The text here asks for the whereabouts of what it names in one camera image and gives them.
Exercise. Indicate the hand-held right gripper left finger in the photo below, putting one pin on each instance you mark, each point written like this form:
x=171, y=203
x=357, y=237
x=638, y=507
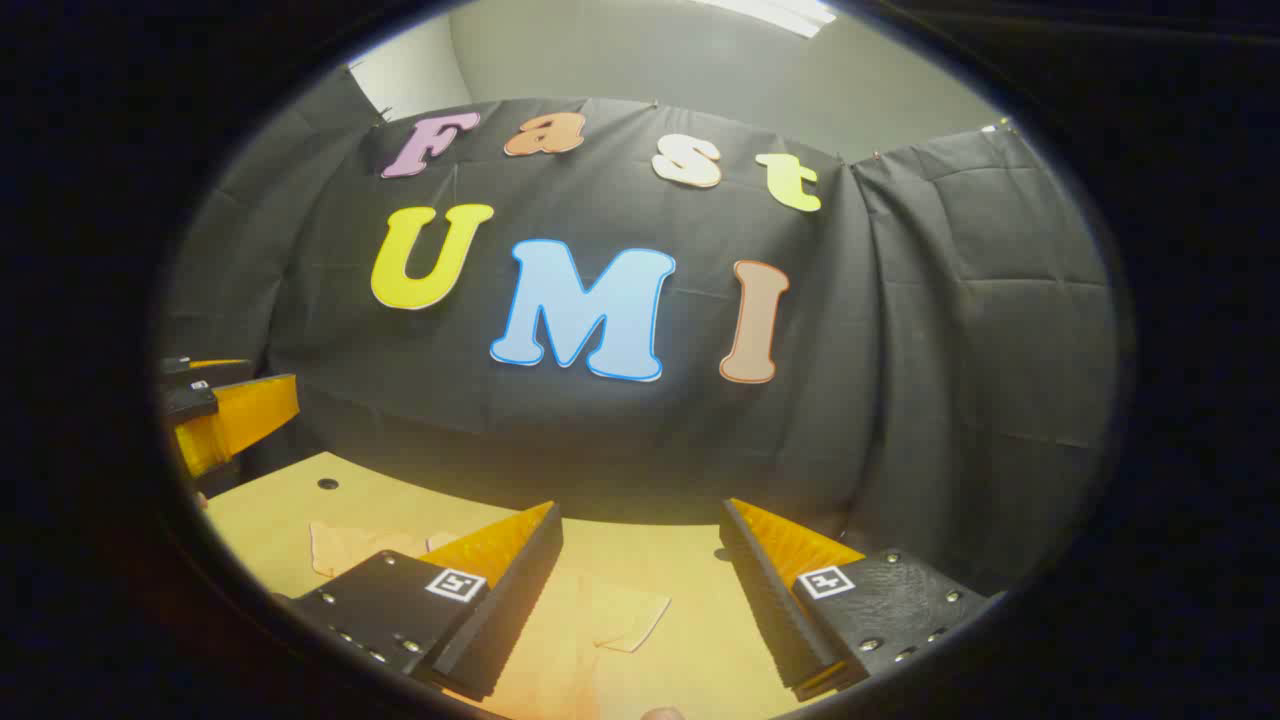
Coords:
x=505, y=610

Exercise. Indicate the black backdrop cloth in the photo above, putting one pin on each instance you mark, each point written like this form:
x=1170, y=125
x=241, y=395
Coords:
x=600, y=440

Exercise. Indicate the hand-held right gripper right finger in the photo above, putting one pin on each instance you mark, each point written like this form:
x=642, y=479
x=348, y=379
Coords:
x=775, y=610

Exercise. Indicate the orange T-shirt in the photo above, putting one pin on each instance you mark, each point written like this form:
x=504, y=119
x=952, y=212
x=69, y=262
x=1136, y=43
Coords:
x=620, y=620

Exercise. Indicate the ceiling light panel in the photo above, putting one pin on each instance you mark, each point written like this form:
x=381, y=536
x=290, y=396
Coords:
x=775, y=14

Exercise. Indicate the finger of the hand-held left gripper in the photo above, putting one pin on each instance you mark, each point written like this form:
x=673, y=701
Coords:
x=240, y=415
x=205, y=372

